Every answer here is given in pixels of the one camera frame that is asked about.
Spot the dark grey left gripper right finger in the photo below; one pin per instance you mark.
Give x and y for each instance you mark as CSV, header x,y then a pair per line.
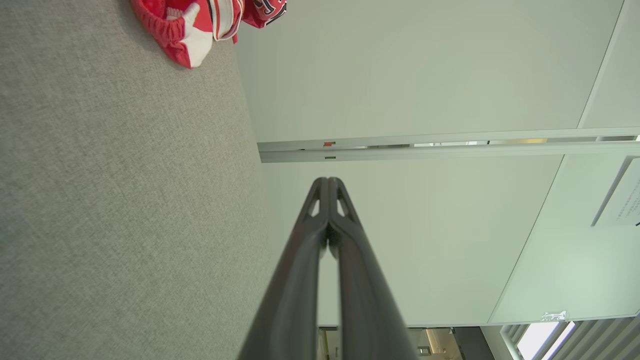
x,y
365,295

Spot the red Bulls jersey shirt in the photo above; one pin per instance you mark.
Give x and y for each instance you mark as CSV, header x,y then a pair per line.
x,y
260,12

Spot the red Bulls shorts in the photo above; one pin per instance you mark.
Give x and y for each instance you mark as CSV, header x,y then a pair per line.
x,y
175,35

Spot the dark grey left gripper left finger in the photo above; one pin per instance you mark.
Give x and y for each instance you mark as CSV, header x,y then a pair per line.
x,y
295,280

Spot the grey metal partition post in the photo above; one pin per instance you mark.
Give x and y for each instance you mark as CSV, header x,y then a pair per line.
x,y
450,150

